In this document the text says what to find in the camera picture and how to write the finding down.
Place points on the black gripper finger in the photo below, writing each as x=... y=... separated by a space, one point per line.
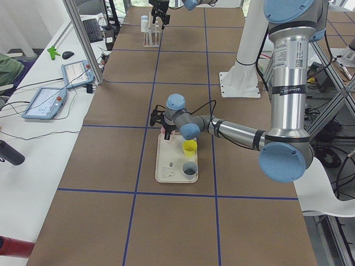
x=165 y=20
x=167 y=136
x=154 y=18

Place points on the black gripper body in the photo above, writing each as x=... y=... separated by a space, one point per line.
x=168 y=128
x=157 y=4

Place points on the pink plastic cup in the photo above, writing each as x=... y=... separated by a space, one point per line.
x=163 y=132

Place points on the cream white plastic cup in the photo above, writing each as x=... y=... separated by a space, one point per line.
x=144 y=27

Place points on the yellow plastic cup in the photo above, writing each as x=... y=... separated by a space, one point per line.
x=189 y=148

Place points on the grey plastic cup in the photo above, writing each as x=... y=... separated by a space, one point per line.
x=190 y=169

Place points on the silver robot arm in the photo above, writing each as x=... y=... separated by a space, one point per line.
x=285 y=152
x=191 y=4

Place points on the cream plastic tray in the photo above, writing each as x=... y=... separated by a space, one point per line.
x=170 y=159

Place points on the black box with label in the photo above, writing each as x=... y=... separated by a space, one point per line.
x=109 y=39

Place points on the black computer keyboard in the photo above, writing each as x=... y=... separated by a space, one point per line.
x=92 y=29

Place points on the black computer mouse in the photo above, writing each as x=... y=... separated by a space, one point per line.
x=67 y=54

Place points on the far blue teach pendant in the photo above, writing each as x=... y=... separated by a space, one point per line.
x=77 y=74

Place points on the blue teach pendant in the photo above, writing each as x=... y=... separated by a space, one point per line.
x=45 y=104
x=77 y=74

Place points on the green plastic toy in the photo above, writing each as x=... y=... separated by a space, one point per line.
x=53 y=52

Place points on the near blue teach pendant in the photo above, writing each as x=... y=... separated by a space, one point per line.
x=45 y=104

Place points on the black water bottle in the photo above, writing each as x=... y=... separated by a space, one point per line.
x=11 y=155

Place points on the red cylinder object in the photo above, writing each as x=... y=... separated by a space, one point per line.
x=16 y=248

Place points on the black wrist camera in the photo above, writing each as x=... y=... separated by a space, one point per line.
x=157 y=115

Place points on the white wire cup rack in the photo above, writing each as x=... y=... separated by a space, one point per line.
x=152 y=36

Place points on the aluminium frame post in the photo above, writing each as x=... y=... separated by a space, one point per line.
x=83 y=39

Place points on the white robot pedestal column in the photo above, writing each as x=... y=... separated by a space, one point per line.
x=241 y=80

